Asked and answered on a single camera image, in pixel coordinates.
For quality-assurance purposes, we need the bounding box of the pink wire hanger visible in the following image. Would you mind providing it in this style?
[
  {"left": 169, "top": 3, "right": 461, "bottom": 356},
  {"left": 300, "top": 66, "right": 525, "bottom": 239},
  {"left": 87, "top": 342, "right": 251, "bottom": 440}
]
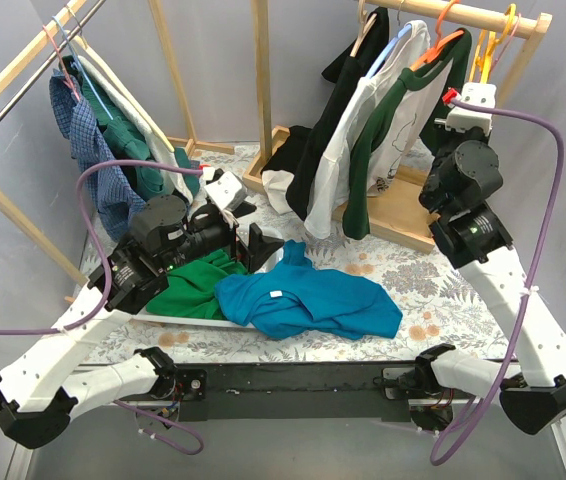
[{"left": 493, "top": 3, "right": 521, "bottom": 49}]

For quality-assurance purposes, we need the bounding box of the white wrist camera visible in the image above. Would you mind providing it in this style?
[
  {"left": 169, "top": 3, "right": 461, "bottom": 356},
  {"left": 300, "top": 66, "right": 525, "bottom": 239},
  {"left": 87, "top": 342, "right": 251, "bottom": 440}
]
[
  {"left": 204, "top": 172, "right": 247, "bottom": 227},
  {"left": 442, "top": 82, "right": 497, "bottom": 136}
]

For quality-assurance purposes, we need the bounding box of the blue wire hanger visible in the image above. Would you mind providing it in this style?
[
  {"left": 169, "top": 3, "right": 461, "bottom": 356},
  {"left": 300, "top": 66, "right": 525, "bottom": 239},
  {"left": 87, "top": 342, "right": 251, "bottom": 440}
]
[{"left": 51, "top": 15, "right": 113, "bottom": 120}]

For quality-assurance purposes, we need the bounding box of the wooden clothes rack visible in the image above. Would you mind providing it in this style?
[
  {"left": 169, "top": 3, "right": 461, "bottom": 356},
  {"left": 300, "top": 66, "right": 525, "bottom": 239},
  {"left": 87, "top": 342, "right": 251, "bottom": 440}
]
[
  {"left": 243, "top": 1, "right": 552, "bottom": 253},
  {"left": 0, "top": 0, "right": 237, "bottom": 304}
]

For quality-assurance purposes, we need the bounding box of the cream plastic hanger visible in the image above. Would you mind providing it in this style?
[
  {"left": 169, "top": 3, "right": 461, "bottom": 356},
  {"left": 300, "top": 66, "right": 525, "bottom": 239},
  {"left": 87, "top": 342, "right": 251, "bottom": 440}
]
[{"left": 62, "top": 34, "right": 176, "bottom": 153}]

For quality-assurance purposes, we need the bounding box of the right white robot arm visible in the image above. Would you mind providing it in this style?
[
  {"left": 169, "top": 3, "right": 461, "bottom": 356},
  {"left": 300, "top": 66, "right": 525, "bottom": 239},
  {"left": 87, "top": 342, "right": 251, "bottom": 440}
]
[{"left": 415, "top": 127, "right": 566, "bottom": 435}]

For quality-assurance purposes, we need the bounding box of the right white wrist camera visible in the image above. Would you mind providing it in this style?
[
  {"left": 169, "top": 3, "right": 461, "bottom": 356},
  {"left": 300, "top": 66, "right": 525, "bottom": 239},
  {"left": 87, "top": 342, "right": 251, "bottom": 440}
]
[{"left": 442, "top": 82, "right": 497, "bottom": 136}]

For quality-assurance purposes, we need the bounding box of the teal blue t shirt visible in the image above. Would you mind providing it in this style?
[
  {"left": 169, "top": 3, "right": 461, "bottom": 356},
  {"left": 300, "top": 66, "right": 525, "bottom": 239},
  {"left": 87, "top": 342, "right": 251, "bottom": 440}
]
[{"left": 215, "top": 240, "right": 403, "bottom": 340}]

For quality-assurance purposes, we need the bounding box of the light blue hanger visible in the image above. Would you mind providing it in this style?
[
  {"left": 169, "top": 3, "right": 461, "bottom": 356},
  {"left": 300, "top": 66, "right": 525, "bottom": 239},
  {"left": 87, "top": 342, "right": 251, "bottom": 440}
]
[{"left": 365, "top": 24, "right": 412, "bottom": 79}]

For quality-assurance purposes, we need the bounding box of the bright green t shirt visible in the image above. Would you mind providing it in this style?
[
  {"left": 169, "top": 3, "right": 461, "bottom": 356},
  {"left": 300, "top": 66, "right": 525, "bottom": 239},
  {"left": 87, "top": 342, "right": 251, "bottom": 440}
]
[{"left": 145, "top": 249, "right": 247, "bottom": 320}]

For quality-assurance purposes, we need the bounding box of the white plastic basket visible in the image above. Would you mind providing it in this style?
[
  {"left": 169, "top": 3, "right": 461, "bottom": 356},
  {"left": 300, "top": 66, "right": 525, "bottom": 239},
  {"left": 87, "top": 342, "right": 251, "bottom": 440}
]
[{"left": 132, "top": 224, "right": 284, "bottom": 329}]

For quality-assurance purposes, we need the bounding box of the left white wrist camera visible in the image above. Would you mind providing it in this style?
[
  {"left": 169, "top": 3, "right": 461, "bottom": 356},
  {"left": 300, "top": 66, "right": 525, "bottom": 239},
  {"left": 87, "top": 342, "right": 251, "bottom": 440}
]
[{"left": 204, "top": 172, "right": 247, "bottom": 227}]

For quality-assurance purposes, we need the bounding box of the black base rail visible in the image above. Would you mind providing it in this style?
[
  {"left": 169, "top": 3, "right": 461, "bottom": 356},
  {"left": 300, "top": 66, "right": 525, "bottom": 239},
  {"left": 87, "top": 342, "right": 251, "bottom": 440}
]
[{"left": 117, "top": 357, "right": 464, "bottom": 424}]

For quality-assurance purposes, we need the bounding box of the wooden hanger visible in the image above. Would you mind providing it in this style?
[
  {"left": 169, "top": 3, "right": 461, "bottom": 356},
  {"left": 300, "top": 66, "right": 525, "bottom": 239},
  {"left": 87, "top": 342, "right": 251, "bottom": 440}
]
[{"left": 349, "top": 0, "right": 376, "bottom": 58}]

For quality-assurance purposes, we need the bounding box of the left wooden clothes rack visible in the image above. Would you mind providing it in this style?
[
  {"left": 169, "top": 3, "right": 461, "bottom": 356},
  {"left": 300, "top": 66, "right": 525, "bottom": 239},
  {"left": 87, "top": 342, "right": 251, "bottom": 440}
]
[{"left": 0, "top": 0, "right": 237, "bottom": 304}]

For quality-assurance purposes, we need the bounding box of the white t shirt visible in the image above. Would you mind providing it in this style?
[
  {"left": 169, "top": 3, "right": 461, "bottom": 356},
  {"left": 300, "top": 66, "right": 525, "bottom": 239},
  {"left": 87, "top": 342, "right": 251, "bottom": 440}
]
[{"left": 304, "top": 20, "right": 430, "bottom": 239}]

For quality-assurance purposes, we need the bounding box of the yellow hanger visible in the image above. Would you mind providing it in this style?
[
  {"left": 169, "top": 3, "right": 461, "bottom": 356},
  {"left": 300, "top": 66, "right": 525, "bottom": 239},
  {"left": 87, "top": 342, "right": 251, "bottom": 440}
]
[{"left": 468, "top": 30, "right": 501, "bottom": 83}]

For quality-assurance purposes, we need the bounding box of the black t shirt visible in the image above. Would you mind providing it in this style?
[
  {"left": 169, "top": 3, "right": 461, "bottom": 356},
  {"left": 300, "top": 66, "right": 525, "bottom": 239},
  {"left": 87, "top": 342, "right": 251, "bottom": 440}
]
[{"left": 283, "top": 7, "right": 390, "bottom": 219}]

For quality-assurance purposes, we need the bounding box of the blue checked shirt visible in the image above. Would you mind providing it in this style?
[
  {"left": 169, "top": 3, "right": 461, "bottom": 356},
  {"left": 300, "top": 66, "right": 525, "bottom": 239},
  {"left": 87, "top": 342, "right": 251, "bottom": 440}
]
[{"left": 48, "top": 68, "right": 164, "bottom": 241}]

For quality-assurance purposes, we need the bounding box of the pink hanger on left rack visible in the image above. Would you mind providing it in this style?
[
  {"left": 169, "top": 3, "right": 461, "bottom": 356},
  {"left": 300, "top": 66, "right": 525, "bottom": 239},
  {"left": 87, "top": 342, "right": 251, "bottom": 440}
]
[{"left": 42, "top": 25, "right": 80, "bottom": 102}]

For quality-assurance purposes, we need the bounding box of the orange hanger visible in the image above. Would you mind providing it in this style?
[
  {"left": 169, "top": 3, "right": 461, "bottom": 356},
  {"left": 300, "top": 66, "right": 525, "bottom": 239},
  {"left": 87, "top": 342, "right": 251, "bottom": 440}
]
[{"left": 410, "top": 0, "right": 463, "bottom": 71}]

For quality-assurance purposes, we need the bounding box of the dark green t shirt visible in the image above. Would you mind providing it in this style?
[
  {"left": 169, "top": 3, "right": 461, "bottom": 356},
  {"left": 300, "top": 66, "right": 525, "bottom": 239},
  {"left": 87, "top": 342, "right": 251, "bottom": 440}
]
[{"left": 342, "top": 28, "right": 472, "bottom": 240}]

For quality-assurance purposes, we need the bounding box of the right wooden clothes rack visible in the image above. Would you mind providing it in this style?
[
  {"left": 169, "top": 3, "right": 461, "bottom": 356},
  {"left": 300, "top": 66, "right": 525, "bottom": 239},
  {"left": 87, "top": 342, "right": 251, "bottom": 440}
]
[{"left": 243, "top": 1, "right": 552, "bottom": 253}]

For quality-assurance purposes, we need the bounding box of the white textured garment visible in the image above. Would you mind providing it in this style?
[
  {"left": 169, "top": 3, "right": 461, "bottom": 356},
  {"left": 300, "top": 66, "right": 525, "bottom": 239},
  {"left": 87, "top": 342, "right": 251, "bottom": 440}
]
[{"left": 78, "top": 55, "right": 200, "bottom": 203}]

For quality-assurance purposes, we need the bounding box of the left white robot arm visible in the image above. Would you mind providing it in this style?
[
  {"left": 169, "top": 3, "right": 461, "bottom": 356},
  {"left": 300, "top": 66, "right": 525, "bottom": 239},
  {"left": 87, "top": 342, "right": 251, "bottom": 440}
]
[{"left": 0, "top": 195, "right": 284, "bottom": 449}]

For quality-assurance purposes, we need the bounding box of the dark green ruffled garment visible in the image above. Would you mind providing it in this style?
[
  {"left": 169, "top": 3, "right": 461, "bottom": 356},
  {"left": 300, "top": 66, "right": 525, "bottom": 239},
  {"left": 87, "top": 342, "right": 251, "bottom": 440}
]
[{"left": 63, "top": 55, "right": 187, "bottom": 202}]

